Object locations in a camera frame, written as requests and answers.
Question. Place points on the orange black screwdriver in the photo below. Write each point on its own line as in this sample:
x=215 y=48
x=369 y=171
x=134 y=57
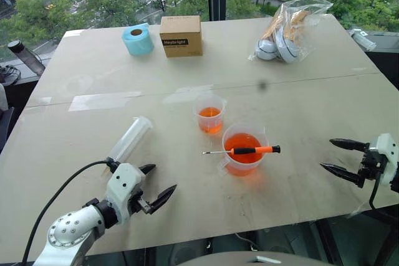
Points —
x=249 y=150

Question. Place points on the clear tape patch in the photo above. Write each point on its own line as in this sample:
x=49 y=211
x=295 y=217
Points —
x=103 y=101
x=187 y=94

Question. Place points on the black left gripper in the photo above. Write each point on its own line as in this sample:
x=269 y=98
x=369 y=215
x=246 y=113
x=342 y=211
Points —
x=141 y=204

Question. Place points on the brown cardboard box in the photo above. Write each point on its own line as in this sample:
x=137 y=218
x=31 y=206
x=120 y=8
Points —
x=180 y=37

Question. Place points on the small clear measuring cup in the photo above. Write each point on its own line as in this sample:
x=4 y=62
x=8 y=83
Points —
x=210 y=116

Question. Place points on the grey rounded robot body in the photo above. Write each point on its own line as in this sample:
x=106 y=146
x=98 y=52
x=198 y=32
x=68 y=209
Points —
x=243 y=259

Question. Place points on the clear plastic zip bag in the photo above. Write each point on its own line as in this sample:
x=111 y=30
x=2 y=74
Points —
x=286 y=35

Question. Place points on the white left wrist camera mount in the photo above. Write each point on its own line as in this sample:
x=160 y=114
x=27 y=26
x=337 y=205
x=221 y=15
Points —
x=123 y=182

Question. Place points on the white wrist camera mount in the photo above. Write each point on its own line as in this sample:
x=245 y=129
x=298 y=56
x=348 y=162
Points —
x=386 y=149
x=123 y=182

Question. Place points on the large clear measuring cup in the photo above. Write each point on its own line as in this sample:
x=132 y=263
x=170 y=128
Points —
x=243 y=160

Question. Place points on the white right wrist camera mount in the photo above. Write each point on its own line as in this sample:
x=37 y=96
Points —
x=386 y=149

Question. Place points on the dark bottle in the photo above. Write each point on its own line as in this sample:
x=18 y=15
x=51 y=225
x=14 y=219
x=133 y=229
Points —
x=28 y=57

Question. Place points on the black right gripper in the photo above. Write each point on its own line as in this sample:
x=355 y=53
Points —
x=372 y=164

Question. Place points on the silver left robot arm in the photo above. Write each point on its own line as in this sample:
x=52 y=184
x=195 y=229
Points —
x=70 y=227

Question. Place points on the blue tissue roll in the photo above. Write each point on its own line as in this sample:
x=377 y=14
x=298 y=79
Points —
x=140 y=41

